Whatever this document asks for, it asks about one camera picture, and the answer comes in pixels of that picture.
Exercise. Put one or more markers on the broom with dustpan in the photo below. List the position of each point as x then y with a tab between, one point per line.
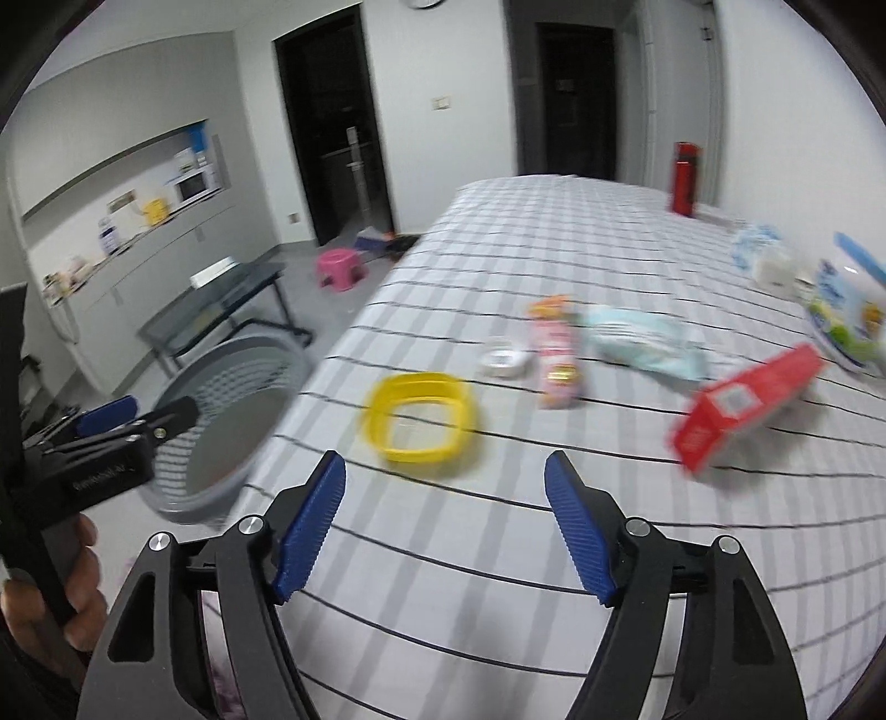
369	239

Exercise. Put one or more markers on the grey kitchen cabinet counter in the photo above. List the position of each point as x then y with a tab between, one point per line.
101	321

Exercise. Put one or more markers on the round wall clock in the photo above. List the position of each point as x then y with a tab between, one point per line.
423	5

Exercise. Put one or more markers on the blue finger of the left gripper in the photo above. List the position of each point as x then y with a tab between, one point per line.
107	417

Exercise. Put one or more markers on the white soap bottle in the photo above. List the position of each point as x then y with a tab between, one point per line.
108	236

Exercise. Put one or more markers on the grey perforated laundry basket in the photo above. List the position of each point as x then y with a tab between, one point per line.
242	389

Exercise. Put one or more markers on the white microwave oven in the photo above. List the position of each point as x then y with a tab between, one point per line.
192	186

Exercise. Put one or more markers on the red thermos bottle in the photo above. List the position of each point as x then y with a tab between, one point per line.
686	164

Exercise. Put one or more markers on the wall light switch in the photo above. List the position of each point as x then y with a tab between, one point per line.
441	102

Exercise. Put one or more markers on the person's left hand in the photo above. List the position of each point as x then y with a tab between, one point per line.
59	647

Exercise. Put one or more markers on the white blue milk-powder jar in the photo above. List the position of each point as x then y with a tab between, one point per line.
846	310

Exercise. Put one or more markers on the yellow countertop container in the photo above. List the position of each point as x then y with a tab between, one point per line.
155	212

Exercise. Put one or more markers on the white round jar lid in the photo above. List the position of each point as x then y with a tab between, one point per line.
501	357

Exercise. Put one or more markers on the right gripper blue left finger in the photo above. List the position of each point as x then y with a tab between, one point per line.
300	518

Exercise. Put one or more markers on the yellow square plastic lid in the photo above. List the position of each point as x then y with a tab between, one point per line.
419	418

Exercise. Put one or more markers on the blue white tissue pack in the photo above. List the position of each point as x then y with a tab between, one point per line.
748	243

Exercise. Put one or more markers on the white box on side table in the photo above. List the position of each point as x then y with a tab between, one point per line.
212	272

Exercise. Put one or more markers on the light blue wet-wipe pack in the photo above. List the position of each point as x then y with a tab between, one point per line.
646	342

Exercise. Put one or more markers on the checkered white tablecloth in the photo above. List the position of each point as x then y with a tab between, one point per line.
446	591

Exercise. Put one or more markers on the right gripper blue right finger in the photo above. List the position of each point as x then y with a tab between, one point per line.
587	518

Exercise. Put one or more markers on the pink snack wrapper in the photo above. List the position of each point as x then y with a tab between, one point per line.
554	344

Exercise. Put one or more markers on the pink plastic stool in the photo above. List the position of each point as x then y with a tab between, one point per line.
340	269

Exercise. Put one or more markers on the dark glass side table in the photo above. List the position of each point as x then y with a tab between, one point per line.
180	327

